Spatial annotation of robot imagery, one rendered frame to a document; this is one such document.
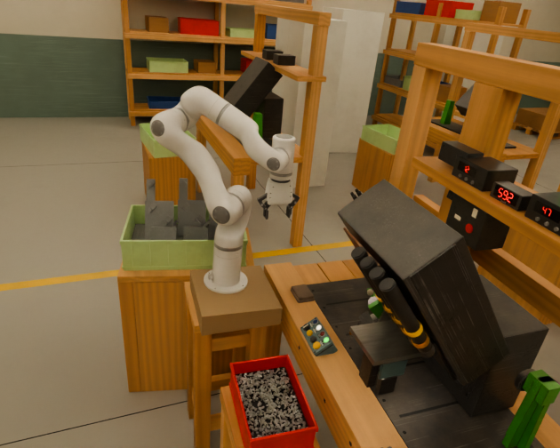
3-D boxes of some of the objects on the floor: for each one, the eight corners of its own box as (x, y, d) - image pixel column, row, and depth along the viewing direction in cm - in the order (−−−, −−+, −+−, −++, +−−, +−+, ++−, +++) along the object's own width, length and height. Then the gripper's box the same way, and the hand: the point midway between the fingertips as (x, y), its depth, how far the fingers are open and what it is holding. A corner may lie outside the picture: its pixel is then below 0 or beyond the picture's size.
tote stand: (128, 392, 249) (116, 277, 214) (140, 330, 295) (132, 227, 259) (248, 386, 260) (256, 275, 225) (242, 327, 306) (248, 227, 270)
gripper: (260, 180, 159) (258, 222, 167) (306, 178, 165) (300, 220, 172) (255, 172, 165) (252, 214, 173) (299, 171, 171) (294, 212, 179)
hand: (276, 214), depth 172 cm, fingers open, 8 cm apart
